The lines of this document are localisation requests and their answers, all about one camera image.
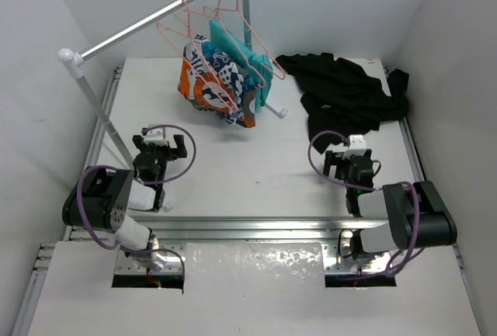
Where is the black shirt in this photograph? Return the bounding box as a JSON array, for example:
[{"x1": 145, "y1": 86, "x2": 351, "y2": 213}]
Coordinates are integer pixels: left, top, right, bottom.
[{"x1": 276, "y1": 53, "x2": 409, "y2": 154}]

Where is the pink wire hanger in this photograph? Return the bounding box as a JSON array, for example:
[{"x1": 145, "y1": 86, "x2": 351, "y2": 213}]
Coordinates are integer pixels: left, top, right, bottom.
[{"x1": 155, "y1": 0, "x2": 193, "y2": 57}]

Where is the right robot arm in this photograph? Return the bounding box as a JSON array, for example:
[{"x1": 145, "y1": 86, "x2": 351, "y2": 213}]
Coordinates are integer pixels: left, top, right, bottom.
[{"x1": 323, "y1": 150, "x2": 458, "y2": 277}]

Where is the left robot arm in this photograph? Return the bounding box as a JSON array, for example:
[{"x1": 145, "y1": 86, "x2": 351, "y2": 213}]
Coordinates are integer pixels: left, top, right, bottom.
[{"x1": 62, "y1": 130, "x2": 188, "y2": 274}]

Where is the patterned orange blue shirt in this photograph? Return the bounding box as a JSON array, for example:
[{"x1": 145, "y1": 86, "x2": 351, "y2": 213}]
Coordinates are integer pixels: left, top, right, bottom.
[{"x1": 177, "y1": 33, "x2": 259, "y2": 130}]

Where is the teal shirt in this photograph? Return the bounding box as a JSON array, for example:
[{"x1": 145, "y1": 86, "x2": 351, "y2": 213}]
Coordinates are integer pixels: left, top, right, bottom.
[{"x1": 209, "y1": 19, "x2": 273, "y2": 112}]

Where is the pink hanger with patterned shirt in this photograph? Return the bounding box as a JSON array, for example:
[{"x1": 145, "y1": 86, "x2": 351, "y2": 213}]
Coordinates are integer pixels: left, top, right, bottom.
[{"x1": 172, "y1": 0, "x2": 240, "y2": 116}]

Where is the pink hanger with teal shirt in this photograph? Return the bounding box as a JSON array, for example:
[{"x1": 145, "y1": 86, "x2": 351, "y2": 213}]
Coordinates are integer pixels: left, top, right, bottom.
[{"x1": 203, "y1": 0, "x2": 286, "y2": 89}]

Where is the silver clothes rack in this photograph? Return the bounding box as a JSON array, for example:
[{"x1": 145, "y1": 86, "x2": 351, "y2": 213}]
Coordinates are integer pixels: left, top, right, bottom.
[{"x1": 57, "y1": 0, "x2": 289, "y2": 213}]

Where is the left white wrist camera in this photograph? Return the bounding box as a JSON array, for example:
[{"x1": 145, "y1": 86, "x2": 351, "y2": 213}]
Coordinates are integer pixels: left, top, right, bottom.
[{"x1": 143, "y1": 126, "x2": 169, "y2": 147}]

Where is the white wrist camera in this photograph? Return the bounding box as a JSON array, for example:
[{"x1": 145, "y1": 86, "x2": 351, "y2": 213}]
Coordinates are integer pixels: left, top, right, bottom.
[
  {"x1": 143, "y1": 126, "x2": 169, "y2": 147},
  {"x1": 346, "y1": 134, "x2": 368, "y2": 156}
]

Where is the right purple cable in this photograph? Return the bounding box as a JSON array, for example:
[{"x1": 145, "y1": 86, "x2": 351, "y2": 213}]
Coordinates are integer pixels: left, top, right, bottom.
[{"x1": 308, "y1": 130, "x2": 428, "y2": 279}]

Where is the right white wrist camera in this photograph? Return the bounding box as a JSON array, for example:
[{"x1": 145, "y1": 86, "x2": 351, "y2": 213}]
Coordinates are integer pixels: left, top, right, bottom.
[{"x1": 346, "y1": 134, "x2": 368, "y2": 156}]

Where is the aluminium table frame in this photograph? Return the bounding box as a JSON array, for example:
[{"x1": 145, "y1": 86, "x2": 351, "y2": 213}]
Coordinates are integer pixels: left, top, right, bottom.
[{"x1": 29, "y1": 58, "x2": 479, "y2": 335}]

